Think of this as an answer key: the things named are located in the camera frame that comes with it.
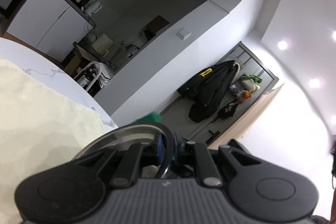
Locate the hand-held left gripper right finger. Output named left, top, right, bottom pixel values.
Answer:
left=172, top=137, right=265, bottom=188

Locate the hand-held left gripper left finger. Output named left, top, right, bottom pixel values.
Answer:
left=71, top=133, right=165, bottom=188

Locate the stainless steel bowl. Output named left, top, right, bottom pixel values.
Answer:
left=70, top=122, right=175, bottom=180

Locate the green scouring pad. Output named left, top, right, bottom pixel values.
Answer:
left=133, top=112, right=162, bottom=125

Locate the orange plush item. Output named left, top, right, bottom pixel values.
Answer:
left=236, top=90, right=252, bottom=104

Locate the black hanging jacket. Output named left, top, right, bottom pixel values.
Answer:
left=178, top=60, right=240, bottom=123

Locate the white cloth bag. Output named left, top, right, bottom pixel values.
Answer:
left=241, top=80, right=261, bottom=92

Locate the cream ribbed cloth mat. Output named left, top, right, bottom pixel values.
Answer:
left=0, top=57, right=105, bottom=224

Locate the green cloth bag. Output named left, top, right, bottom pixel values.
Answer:
left=241, top=73, right=263, bottom=84

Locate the grey entrance door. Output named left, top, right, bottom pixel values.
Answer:
left=160, top=42, right=279, bottom=146

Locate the wooden side table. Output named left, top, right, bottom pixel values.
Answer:
left=63, top=42, right=90, bottom=76

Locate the cream boxy appliance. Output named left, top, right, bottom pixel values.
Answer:
left=93, top=34, right=113, bottom=55

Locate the white lower kitchen cabinet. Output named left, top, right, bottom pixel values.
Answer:
left=5, top=0, right=88, bottom=63

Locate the white tube frame trolley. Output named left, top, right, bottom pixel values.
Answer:
left=73, top=61, right=107, bottom=89

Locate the white wall switch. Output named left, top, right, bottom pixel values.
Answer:
left=176, top=28, right=192, bottom=41

